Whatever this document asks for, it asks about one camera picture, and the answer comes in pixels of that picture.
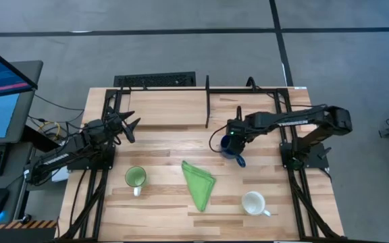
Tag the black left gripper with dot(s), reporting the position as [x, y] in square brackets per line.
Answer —
[114, 124]

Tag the grey computer desk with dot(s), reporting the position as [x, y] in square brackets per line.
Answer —
[15, 189]

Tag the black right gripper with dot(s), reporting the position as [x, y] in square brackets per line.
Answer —
[236, 136]

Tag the black yellow hazard tape strip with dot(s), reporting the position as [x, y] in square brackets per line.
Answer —
[19, 224]

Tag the wooden shelf with black frame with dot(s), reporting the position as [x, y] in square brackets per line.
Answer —
[167, 108]

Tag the white box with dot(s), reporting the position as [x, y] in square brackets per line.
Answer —
[59, 176]

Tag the folded green cloth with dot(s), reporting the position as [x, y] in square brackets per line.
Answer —
[198, 184]

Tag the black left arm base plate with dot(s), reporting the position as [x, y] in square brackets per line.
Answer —
[79, 164]

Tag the black floor vent grille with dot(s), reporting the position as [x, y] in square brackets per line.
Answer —
[154, 80]

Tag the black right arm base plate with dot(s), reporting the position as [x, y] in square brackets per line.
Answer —
[317, 157]

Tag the black aluminium table frame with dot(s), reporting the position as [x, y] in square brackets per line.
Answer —
[296, 189]

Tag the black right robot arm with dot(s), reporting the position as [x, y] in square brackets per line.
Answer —
[282, 119]

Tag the blue mug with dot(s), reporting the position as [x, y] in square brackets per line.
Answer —
[224, 150]

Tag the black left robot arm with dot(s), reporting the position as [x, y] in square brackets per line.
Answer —
[56, 160]

